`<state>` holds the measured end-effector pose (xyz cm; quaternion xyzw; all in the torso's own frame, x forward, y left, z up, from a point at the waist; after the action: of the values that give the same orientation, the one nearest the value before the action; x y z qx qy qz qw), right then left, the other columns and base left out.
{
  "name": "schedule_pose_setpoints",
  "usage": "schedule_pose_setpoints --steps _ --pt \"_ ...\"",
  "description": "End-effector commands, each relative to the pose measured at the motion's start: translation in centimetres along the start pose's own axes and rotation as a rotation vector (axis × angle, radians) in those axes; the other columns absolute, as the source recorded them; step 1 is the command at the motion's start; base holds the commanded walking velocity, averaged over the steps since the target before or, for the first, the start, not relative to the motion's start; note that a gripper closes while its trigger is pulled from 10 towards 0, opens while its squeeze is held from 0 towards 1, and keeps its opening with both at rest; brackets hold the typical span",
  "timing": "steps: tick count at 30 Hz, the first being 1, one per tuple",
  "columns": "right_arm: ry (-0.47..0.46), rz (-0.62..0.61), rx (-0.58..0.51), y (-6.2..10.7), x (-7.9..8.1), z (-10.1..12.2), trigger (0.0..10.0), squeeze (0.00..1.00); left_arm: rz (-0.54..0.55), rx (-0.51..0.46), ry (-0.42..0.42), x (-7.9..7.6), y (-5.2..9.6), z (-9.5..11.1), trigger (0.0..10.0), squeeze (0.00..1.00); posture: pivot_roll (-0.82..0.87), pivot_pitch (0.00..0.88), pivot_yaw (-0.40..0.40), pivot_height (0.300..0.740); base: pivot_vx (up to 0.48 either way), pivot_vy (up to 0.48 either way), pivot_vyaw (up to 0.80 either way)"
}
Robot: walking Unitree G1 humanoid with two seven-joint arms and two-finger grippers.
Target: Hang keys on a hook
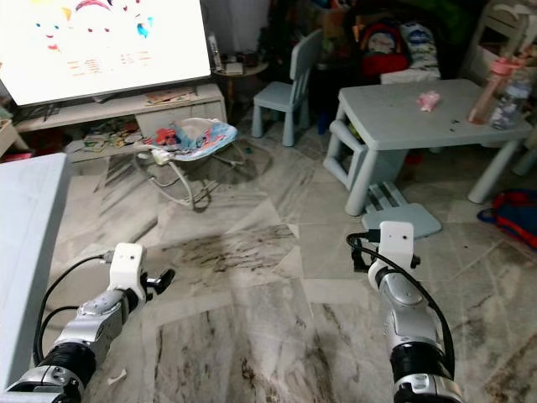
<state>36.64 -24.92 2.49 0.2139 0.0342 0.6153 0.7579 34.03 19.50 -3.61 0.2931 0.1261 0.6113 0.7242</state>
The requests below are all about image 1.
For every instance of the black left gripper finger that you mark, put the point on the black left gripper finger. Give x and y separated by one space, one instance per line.
166 279

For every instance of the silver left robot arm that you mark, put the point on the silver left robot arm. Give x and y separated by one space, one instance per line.
92 323

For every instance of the pale grey plastic footstool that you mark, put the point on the pale grey plastic footstool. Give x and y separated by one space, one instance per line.
415 220

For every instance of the large white plastic table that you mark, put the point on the large white plastic table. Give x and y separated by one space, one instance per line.
29 252

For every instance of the pale grey child table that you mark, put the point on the pale grey child table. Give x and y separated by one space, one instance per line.
394 117

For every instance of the colourful baby bouncer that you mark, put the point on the colourful baby bouncer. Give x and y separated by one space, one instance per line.
193 137

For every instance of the red and blue bag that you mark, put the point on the red and blue bag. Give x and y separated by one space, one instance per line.
512 218

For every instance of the small pink toy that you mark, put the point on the small pink toy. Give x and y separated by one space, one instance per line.
430 101

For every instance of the white television stand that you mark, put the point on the white television stand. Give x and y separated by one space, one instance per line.
117 109

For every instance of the pale blue child chair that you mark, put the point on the pale blue child chair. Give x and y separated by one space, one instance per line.
281 95

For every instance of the pink drinking bottle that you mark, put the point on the pink drinking bottle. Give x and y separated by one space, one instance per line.
488 96

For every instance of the red child backpack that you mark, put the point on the red child backpack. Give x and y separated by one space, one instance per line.
382 54

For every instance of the clear plastic water bottle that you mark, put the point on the clear plastic water bottle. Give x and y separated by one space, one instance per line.
516 105

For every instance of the blue white striped bag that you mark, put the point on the blue white striped bag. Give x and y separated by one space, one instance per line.
421 46

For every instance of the dark round side table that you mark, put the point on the dark round side table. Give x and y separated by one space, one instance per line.
239 71

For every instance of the large bright television screen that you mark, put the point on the large bright television screen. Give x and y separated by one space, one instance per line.
101 50

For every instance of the white wooden chair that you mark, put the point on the white wooden chair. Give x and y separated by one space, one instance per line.
499 34

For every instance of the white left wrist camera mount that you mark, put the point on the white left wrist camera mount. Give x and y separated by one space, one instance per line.
127 264

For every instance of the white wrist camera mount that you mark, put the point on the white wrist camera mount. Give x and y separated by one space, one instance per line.
127 264
397 243

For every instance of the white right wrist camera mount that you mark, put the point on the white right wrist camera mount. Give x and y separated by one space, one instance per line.
397 243

